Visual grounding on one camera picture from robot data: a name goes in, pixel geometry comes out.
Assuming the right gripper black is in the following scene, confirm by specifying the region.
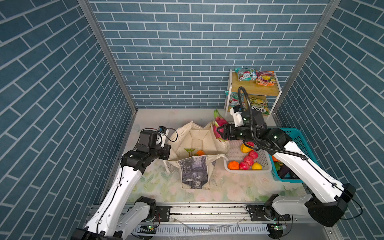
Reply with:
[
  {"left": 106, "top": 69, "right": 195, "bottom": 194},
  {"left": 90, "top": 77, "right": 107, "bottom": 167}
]
[{"left": 216, "top": 122, "right": 257, "bottom": 144}]

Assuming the beige canvas grocery bag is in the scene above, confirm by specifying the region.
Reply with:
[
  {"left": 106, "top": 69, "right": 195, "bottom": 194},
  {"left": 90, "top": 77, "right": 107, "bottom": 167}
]
[{"left": 163, "top": 122, "right": 230, "bottom": 190}]

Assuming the orange with green leaves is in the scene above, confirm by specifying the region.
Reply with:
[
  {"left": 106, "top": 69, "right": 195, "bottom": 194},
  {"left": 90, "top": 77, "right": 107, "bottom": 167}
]
[{"left": 185, "top": 148, "right": 206, "bottom": 157}]

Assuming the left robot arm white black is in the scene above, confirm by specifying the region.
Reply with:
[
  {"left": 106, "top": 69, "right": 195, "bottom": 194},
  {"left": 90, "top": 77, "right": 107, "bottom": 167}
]
[{"left": 71, "top": 126, "right": 171, "bottom": 240}]

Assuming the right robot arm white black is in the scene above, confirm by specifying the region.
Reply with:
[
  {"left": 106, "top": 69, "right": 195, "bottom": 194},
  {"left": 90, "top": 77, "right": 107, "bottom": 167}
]
[{"left": 214, "top": 108, "right": 356, "bottom": 227}]

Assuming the teal red snack bag lower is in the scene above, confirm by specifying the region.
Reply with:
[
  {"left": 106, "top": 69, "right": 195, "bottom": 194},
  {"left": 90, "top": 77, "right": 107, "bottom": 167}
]
[{"left": 226, "top": 91, "right": 247, "bottom": 109}]

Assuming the pink yellow snack bag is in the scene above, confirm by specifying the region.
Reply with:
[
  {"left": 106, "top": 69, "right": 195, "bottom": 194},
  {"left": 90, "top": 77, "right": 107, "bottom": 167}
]
[{"left": 255, "top": 71, "right": 277, "bottom": 87}]

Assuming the teal snack bag top shelf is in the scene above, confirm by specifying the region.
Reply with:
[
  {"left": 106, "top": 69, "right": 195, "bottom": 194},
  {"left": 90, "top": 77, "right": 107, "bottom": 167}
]
[{"left": 235, "top": 68, "right": 257, "bottom": 82}]

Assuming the red apple small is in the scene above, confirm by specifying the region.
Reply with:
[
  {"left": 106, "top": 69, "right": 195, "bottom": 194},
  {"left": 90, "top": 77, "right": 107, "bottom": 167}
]
[
  {"left": 243, "top": 156, "right": 254, "bottom": 167},
  {"left": 248, "top": 151, "right": 259, "bottom": 160}
]

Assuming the white plastic basket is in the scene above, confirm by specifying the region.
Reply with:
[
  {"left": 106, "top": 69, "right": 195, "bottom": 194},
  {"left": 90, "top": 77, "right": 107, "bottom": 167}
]
[{"left": 224, "top": 140, "right": 272, "bottom": 174}]

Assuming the floral table mat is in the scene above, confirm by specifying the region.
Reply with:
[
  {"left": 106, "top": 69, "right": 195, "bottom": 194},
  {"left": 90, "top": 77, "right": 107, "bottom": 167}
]
[{"left": 125, "top": 109, "right": 306, "bottom": 203}]

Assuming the orange carrot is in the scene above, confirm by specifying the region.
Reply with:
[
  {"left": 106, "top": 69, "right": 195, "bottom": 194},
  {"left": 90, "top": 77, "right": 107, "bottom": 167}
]
[{"left": 272, "top": 156, "right": 281, "bottom": 163}]

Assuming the yellow lemon front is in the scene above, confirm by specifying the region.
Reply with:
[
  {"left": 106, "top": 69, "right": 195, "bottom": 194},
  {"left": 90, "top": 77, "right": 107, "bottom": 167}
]
[{"left": 252, "top": 163, "right": 263, "bottom": 171}]

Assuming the red apple front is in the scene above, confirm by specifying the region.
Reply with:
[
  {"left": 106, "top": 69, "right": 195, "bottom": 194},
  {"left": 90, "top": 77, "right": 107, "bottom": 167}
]
[{"left": 239, "top": 162, "right": 250, "bottom": 171}]

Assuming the wooden two-tier shelf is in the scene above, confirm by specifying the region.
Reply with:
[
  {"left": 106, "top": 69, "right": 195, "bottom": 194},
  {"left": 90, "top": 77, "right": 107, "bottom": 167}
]
[{"left": 225, "top": 69, "right": 282, "bottom": 122}]

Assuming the orange tangerine front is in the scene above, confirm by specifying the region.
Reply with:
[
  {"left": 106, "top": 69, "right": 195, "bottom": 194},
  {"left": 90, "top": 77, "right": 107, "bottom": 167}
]
[{"left": 228, "top": 161, "right": 240, "bottom": 171}]

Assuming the teal plastic basket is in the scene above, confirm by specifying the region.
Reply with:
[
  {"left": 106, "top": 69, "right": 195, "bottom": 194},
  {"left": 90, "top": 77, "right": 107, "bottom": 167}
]
[{"left": 270, "top": 128, "right": 319, "bottom": 184}]

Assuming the purple eggplant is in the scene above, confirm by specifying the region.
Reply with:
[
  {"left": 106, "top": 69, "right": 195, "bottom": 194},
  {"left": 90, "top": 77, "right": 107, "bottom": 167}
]
[{"left": 277, "top": 165, "right": 290, "bottom": 179}]

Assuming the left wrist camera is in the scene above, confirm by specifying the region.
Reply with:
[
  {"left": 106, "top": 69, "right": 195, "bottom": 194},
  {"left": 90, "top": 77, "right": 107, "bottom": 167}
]
[{"left": 158, "top": 126, "right": 169, "bottom": 148}]

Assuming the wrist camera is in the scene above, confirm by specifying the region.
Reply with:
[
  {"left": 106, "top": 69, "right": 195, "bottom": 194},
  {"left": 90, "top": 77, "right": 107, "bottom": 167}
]
[
  {"left": 158, "top": 126, "right": 169, "bottom": 148},
  {"left": 230, "top": 105, "right": 244, "bottom": 127}
]

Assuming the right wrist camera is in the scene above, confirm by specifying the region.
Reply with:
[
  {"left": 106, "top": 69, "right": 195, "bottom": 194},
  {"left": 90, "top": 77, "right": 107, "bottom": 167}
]
[{"left": 230, "top": 105, "right": 244, "bottom": 127}]

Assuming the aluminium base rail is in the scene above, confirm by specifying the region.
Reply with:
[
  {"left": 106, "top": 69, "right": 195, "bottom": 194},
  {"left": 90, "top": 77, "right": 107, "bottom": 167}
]
[{"left": 78, "top": 202, "right": 343, "bottom": 240}]

